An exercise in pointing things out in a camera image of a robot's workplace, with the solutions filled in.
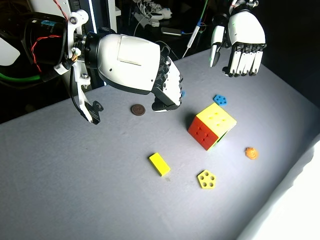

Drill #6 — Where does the yellow rectangular block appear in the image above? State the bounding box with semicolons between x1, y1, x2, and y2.
148;152;172;177

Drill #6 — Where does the dark chocolate sandwich cookie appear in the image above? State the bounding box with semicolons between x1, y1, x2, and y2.
130;103;146;117

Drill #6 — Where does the orange swirl toy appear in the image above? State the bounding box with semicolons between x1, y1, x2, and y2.
244;146;260;161

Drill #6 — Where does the white backdrop sheet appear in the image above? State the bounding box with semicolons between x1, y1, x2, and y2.
236;139;320;240

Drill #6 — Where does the flat black device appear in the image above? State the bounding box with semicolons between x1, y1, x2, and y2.
161;26;183;37

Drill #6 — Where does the blue pentagon block with holes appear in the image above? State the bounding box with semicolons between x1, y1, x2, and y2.
212;94;229;107

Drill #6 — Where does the green cable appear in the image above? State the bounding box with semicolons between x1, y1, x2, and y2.
197;0;210;26

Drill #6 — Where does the yellow pentagon block with holes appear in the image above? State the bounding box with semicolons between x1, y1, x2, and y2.
196;169;217;190

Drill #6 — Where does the spare white robot hand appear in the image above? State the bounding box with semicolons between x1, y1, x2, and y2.
133;0;173;28

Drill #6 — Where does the red yellow puzzle cube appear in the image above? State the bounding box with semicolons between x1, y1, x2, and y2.
187;102;238;152

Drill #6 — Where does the grey table cloth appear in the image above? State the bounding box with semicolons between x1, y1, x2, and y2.
0;48;320;240

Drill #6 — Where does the white rod with blue clip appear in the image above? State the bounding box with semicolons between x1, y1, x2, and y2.
181;24;201;59

